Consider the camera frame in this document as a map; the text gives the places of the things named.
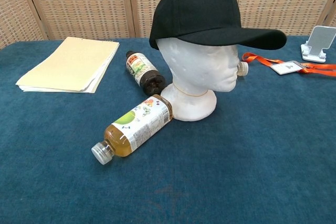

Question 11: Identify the black baseball cap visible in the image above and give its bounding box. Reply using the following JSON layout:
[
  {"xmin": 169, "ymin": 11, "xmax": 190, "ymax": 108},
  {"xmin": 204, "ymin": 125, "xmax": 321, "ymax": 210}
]
[{"xmin": 149, "ymin": 0, "xmax": 287, "ymax": 51}]

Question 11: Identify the white foam mannequin head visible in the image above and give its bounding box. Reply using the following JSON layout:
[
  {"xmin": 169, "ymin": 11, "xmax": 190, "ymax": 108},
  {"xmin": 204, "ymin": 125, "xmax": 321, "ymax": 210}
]
[{"xmin": 155, "ymin": 37, "xmax": 241, "ymax": 122}]

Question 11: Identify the yellow rubber band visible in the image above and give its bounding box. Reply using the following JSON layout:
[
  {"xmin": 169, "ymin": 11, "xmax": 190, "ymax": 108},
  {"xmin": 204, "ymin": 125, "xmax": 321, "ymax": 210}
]
[{"xmin": 174, "ymin": 83, "xmax": 208, "ymax": 98}]

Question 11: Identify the dark drink bottle black cap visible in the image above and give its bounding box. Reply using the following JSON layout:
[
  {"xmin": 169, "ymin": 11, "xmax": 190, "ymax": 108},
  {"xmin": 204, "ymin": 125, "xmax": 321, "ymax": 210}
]
[{"xmin": 125, "ymin": 50, "xmax": 167, "ymax": 97}]

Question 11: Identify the apple label tea bottle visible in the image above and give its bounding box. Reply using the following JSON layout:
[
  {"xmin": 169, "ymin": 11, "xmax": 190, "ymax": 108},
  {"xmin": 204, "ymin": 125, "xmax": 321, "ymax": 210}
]
[{"xmin": 91, "ymin": 94, "xmax": 174, "ymax": 166}]

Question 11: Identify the yellow tea bottle plain label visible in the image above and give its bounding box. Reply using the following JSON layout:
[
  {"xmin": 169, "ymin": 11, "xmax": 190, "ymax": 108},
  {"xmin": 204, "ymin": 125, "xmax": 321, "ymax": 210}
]
[{"xmin": 236, "ymin": 61, "xmax": 249, "ymax": 77}]

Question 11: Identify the blue carpet table cover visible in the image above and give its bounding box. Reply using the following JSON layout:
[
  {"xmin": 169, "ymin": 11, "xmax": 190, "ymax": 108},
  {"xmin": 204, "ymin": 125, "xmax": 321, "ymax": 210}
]
[{"xmin": 0, "ymin": 35, "xmax": 336, "ymax": 224}]

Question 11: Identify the cream paper stack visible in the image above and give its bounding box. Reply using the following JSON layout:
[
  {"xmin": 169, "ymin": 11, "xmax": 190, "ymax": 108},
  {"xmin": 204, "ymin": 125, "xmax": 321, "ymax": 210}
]
[{"xmin": 15, "ymin": 36, "xmax": 120, "ymax": 94}]

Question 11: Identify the white badge card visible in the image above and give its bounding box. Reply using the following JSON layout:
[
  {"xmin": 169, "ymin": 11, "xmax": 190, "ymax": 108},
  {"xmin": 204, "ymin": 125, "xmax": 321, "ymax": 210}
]
[{"xmin": 270, "ymin": 60, "xmax": 303, "ymax": 75}]

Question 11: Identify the woven wooden folding screen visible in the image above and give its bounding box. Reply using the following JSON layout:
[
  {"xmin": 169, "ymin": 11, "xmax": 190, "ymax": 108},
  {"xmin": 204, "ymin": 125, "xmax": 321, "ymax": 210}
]
[{"xmin": 0, "ymin": 0, "xmax": 336, "ymax": 49}]

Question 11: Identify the white phone stand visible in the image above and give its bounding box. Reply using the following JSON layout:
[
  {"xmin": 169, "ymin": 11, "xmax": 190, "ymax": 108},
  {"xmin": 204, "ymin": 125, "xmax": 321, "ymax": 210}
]
[{"xmin": 300, "ymin": 25, "xmax": 336, "ymax": 63}]

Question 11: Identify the orange lanyard strap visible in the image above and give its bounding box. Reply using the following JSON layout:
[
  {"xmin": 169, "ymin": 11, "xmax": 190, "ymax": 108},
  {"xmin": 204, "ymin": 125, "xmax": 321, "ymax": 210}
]
[{"xmin": 241, "ymin": 52, "xmax": 336, "ymax": 78}]

